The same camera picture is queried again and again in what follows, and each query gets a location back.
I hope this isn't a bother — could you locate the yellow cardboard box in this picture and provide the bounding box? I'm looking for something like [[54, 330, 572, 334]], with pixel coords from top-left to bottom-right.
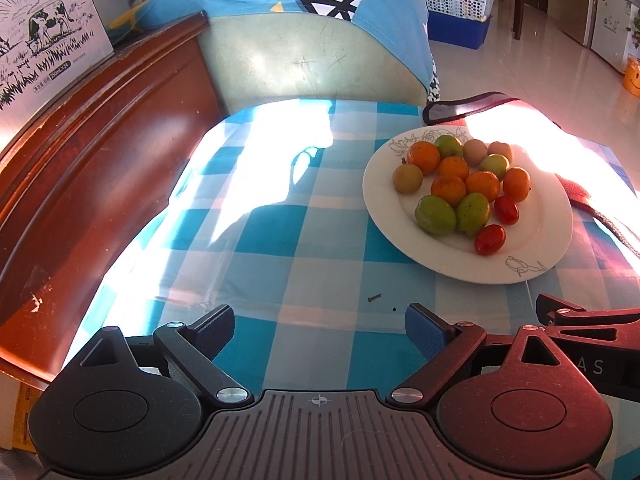
[[15, 380, 45, 453]]

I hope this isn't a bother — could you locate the coral cloth with dark trim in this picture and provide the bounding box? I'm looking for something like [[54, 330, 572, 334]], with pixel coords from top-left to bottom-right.
[[422, 91, 640, 261]]

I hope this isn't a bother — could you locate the white floral print plate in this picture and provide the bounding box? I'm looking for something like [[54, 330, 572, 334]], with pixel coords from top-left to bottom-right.
[[362, 126, 574, 285]]

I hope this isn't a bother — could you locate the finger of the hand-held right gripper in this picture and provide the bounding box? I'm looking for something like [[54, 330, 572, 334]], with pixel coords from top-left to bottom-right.
[[536, 294, 640, 348]]

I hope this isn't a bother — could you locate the white cow print box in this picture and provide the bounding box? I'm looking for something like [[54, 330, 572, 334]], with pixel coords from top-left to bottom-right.
[[0, 0, 115, 111]]

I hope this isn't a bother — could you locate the blue white checked tablecloth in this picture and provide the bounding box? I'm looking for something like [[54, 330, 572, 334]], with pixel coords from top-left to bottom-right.
[[65, 99, 640, 396]]

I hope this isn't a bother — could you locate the silver refrigerator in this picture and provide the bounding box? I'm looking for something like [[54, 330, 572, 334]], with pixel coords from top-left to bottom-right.
[[547, 0, 613, 48]]

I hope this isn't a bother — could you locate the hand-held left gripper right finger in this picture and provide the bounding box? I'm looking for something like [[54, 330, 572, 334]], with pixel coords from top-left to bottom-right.
[[392, 304, 567, 405]]

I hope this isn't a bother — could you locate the dark houndstooth sofa cover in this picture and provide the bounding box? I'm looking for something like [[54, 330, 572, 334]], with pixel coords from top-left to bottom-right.
[[422, 62, 443, 103]]

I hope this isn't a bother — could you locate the red cherry tomato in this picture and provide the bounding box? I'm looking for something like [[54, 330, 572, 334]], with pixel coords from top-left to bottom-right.
[[493, 195, 521, 226], [474, 224, 507, 257]]

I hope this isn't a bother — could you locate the white chest freezer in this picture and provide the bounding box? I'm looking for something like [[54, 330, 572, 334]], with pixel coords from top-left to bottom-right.
[[590, 0, 640, 73]]

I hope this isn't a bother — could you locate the orange smiley face bin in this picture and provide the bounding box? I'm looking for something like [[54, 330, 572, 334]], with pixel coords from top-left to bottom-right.
[[622, 55, 640, 93]]

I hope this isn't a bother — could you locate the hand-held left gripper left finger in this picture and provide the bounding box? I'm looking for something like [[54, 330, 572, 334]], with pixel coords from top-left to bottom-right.
[[80, 305, 251, 406]]

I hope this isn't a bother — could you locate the white plastic basket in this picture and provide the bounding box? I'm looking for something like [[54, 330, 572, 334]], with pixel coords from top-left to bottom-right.
[[425, 0, 501, 20]]

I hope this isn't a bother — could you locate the blue plastic bin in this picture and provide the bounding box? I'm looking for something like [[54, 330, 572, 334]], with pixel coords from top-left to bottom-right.
[[427, 10, 493, 51]]

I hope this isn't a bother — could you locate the pale green cushion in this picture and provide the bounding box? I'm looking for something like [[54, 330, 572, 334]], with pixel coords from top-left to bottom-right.
[[197, 12, 431, 113]]

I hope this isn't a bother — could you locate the green jujube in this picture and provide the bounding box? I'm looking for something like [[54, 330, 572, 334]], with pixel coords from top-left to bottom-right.
[[414, 195, 457, 236], [478, 154, 511, 178], [455, 192, 492, 239], [434, 134, 465, 159]]

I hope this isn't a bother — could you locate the dark wooden chair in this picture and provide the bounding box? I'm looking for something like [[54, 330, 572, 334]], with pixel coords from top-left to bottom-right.
[[465, 0, 551, 41]]

